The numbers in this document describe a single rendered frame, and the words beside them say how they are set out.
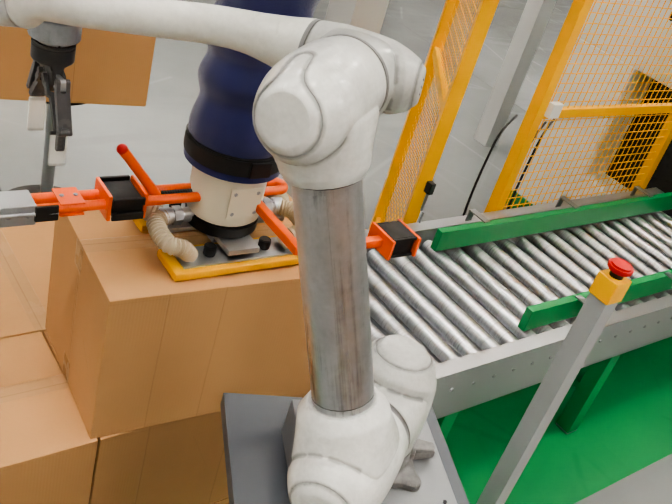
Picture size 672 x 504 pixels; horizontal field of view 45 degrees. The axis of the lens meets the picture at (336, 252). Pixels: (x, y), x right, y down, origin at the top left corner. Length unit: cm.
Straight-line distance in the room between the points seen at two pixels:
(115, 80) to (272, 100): 220
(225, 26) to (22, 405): 108
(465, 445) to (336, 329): 192
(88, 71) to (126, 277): 151
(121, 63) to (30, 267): 103
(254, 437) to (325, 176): 80
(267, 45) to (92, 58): 192
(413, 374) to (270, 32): 62
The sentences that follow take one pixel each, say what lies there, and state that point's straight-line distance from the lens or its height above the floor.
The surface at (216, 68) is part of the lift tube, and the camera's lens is 166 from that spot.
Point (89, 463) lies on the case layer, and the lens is 200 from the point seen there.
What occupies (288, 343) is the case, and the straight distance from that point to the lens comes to 199.
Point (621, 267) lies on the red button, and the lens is 224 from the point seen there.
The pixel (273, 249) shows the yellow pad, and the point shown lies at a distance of 187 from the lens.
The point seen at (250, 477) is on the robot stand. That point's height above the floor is 75.
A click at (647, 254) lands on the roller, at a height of 55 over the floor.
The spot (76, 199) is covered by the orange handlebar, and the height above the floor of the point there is 109.
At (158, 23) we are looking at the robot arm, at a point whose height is 156.
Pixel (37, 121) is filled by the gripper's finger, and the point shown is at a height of 123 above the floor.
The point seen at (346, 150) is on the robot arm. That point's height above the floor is 155.
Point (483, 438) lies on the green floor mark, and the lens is 312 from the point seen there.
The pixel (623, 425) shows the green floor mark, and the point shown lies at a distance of 355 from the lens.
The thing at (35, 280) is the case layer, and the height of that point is 54.
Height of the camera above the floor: 198
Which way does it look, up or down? 31 degrees down
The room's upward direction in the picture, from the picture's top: 18 degrees clockwise
